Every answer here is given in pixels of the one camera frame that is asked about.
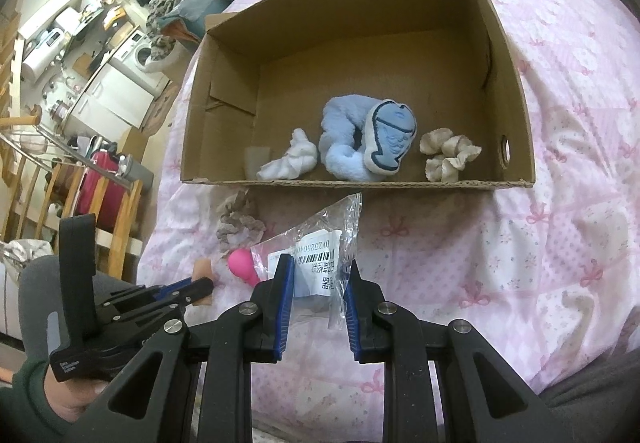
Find pink rubber duck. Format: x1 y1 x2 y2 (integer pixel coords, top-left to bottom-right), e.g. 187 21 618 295
227 249 263 288

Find red suitcase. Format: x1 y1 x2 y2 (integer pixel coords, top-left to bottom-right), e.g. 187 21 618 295
75 150 127 230

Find white kitchen cabinets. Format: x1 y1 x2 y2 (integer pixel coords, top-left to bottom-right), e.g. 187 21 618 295
65 53 156 134

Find teal pillow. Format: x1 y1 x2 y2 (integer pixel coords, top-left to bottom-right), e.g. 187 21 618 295
165 0 247 40

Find brown cardboard tag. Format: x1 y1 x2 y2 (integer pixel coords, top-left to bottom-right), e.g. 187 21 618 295
192 260 217 309

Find white water heater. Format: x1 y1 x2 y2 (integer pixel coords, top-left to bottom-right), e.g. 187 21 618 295
22 30 69 80

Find pink patterned quilt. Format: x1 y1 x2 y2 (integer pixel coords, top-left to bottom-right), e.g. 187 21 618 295
137 0 640 429

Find grey bucket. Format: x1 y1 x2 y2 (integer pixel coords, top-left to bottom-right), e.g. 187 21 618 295
117 155 154 194

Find person's left forearm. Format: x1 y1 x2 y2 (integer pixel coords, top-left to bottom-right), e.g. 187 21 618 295
0 358 67 443

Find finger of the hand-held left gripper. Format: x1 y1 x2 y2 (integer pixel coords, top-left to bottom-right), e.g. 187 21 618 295
107 276 196 309
100 279 217 325

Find beige crochet scrunchie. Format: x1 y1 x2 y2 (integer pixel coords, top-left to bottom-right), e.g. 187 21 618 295
216 189 266 256

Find person's right leg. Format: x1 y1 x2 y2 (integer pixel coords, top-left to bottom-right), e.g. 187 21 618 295
544 358 640 443

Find white wall cabinet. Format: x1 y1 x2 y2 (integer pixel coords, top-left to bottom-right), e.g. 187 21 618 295
17 0 86 38

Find white knotted cloth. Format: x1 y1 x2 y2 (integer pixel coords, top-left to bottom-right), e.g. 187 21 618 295
256 128 319 181

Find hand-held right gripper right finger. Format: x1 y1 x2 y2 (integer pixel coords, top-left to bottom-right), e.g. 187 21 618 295
344 260 556 443

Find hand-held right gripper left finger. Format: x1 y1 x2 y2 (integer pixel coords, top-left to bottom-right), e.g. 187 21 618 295
85 254 296 443

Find brown door mat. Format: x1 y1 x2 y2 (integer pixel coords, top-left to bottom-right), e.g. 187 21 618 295
142 83 182 134

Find white washing machine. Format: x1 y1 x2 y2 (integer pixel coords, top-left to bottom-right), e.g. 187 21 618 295
127 35 171 88

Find crumpled grey plastic bag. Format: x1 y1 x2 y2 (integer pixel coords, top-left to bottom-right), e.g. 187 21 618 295
4 238 54 270

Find person's left hand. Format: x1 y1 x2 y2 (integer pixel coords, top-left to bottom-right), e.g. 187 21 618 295
44 370 109 425

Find clear plastic bag packet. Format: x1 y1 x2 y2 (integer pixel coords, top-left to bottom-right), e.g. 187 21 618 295
250 193 363 331

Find blue plush fish scrunchie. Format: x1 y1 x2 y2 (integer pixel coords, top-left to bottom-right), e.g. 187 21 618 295
318 94 418 182

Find brown cardboard box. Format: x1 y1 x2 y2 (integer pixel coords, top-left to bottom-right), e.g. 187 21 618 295
180 0 537 191

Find cream ruffled scrunchie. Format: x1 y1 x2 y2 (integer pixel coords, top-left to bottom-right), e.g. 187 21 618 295
419 128 482 184

